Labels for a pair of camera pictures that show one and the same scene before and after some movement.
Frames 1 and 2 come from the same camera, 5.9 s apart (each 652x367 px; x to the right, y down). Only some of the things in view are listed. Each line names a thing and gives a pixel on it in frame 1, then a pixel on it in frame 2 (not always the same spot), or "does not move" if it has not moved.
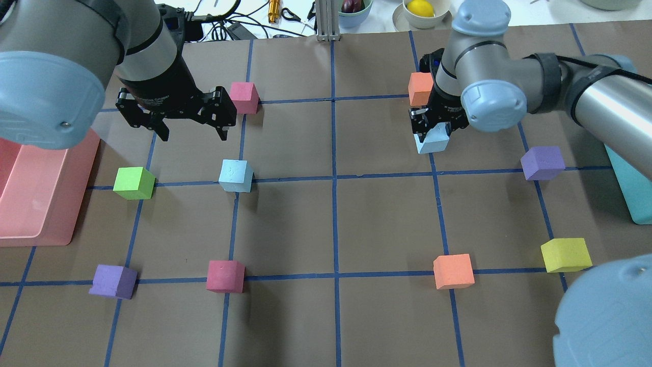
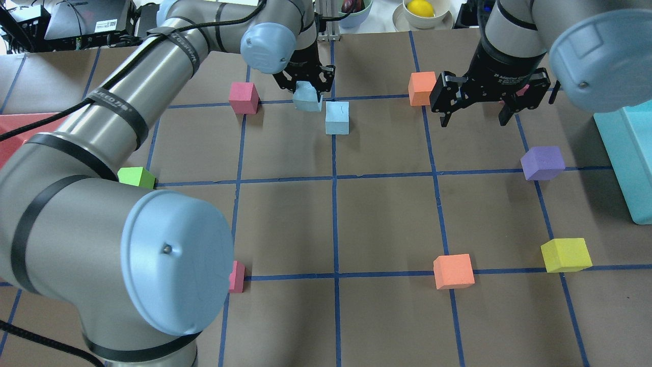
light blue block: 437,139 to 337,119
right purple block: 542,162 does not move
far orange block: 419,86 does not move
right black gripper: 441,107 to 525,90
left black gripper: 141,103 to 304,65
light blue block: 236,175 to 305,97
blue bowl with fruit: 352,13 does not move
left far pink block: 245,97 does not move
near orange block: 453,270 does not move
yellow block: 566,254 does not move
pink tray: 42,191 to 10,123
